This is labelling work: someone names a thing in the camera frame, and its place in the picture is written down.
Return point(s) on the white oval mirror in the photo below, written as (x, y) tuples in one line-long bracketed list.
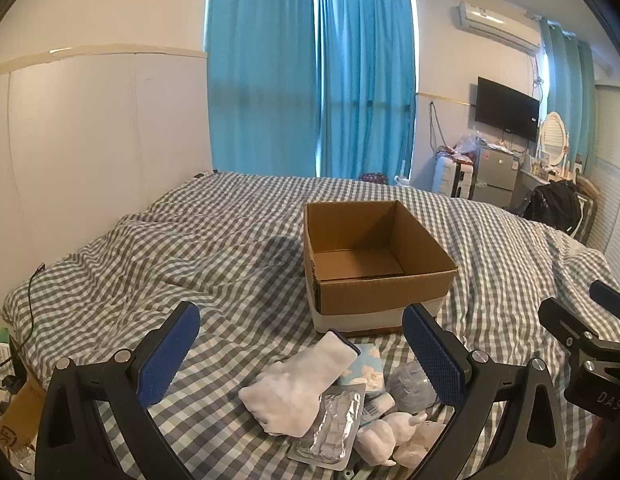
[(552, 137)]

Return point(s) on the white suitcase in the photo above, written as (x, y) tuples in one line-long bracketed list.
[(452, 177)]

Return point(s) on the black backpack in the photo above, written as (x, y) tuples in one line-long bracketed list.
[(552, 207)]

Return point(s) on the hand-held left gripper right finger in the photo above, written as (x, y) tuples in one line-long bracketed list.
[(435, 355)]

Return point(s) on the white mug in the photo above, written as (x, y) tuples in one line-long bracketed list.
[(401, 180)]

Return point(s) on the wooden chair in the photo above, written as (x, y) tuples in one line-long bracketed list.
[(587, 200)]

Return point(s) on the grey mini fridge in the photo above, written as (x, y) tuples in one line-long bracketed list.
[(495, 175)]

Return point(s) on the wide blue curtain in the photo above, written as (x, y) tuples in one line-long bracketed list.
[(260, 70)]

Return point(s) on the narrow blue curtain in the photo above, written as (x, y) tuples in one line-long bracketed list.
[(565, 90)]

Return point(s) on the dark patterned pouch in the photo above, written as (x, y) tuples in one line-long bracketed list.
[(374, 178)]

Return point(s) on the white figurine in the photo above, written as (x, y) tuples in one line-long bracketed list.
[(375, 440)]

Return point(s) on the clear plastic bag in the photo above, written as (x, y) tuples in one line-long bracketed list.
[(465, 146)]

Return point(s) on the white louvered wardrobe door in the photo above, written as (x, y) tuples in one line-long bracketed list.
[(612, 170)]

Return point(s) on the brown printed cardboard box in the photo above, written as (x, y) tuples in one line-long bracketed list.
[(15, 410)]

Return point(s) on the white sock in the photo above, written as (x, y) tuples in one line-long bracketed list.
[(300, 385)]

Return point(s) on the white dressing table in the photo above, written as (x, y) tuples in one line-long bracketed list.
[(532, 182)]

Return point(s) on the grey plastic bag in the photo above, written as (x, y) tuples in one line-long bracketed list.
[(407, 385)]

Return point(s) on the silver blister pack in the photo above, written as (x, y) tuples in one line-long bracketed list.
[(330, 430)]

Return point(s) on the blue window curtain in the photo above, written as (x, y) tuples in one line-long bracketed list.
[(370, 85)]

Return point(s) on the grey checkered blanket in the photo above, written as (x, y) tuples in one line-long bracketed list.
[(190, 260)]

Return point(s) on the white air conditioner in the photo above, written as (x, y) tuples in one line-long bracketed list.
[(497, 25)]

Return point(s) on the black wall television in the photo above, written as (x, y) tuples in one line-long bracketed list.
[(507, 110)]

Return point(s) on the blue patterned tissue pack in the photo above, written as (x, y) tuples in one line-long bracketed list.
[(367, 370)]

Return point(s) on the small white tube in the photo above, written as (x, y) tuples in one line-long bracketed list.
[(380, 404)]

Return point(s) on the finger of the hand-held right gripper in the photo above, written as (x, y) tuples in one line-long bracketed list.
[(607, 296), (570, 324)]

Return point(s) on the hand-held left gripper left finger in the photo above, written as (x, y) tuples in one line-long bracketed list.
[(170, 355)]

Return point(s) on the clear plastic wrap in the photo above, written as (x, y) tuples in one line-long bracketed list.
[(420, 446)]

